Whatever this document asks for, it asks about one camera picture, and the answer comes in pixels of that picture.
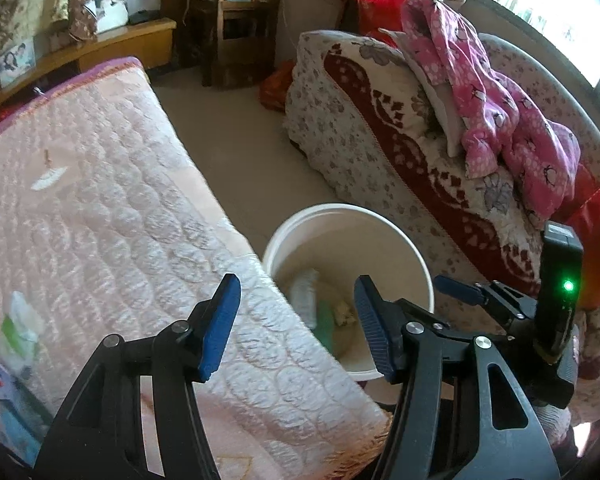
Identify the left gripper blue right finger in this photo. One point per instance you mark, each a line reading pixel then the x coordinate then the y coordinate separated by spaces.
pixel 380 322

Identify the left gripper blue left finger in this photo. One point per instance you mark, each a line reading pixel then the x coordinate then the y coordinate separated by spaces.
pixel 214 321

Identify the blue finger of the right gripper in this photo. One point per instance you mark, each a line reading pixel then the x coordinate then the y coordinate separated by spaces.
pixel 465 293

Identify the beige paper trash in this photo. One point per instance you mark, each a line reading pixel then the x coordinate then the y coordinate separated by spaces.
pixel 343 314

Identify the blue white medicine box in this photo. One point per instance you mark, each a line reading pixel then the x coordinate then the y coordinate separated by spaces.
pixel 24 420

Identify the teal plastic bag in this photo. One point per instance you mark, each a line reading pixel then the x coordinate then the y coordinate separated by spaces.
pixel 325 326

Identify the white plastic trash bucket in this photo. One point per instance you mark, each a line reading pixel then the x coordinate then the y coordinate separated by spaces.
pixel 319 252

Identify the pink patterned clothing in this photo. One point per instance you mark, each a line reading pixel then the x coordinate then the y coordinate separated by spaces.
pixel 502 124

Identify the wooden chair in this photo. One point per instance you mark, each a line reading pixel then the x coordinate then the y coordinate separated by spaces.
pixel 235 40

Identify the wooden sideboard cabinet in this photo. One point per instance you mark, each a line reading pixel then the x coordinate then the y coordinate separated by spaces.
pixel 150 42

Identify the red cushion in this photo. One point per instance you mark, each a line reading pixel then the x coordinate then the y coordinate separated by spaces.
pixel 376 15

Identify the white kettle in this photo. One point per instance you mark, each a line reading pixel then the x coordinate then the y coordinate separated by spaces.
pixel 109 14

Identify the framed photo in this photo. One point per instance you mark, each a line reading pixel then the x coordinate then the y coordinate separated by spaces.
pixel 16 62

